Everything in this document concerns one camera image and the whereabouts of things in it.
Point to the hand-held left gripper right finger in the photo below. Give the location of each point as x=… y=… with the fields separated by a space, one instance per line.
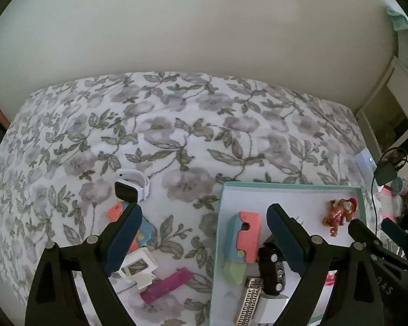
x=285 y=237

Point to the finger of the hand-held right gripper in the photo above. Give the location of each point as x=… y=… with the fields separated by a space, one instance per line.
x=399 y=237

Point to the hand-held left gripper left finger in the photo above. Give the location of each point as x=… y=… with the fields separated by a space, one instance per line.
x=125 y=237

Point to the coral and blue toy block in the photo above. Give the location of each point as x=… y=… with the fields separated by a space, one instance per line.
x=250 y=241

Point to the teal tray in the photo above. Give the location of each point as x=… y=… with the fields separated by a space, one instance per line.
x=292 y=197

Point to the pale green block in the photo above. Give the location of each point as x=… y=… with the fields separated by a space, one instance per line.
x=234 y=271

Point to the silver patterned lighter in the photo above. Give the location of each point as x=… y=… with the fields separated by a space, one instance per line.
x=248 y=304

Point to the round teal container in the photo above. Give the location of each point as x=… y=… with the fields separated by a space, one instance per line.
x=400 y=185

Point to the orange toy figurine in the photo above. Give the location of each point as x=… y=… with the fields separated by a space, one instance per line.
x=338 y=215

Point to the white smartwatch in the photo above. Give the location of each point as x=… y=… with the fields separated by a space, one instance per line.
x=136 y=180

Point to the magenta stick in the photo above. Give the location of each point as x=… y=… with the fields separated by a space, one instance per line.
x=166 y=287

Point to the black adapter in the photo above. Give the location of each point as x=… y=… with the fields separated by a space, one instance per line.
x=387 y=175

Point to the white plastic block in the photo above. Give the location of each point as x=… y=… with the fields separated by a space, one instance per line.
x=270 y=309

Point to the white device with light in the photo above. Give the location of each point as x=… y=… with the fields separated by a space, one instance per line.
x=364 y=161

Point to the floral blanket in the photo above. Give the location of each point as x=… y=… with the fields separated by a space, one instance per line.
x=156 y=125

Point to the white shelf unit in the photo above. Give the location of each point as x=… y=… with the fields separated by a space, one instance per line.
x=399 y=85

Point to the teal cloth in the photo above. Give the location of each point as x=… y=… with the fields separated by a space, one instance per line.
x=399 y=18

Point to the small white frame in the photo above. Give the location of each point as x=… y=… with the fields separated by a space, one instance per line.
x=144 y=278

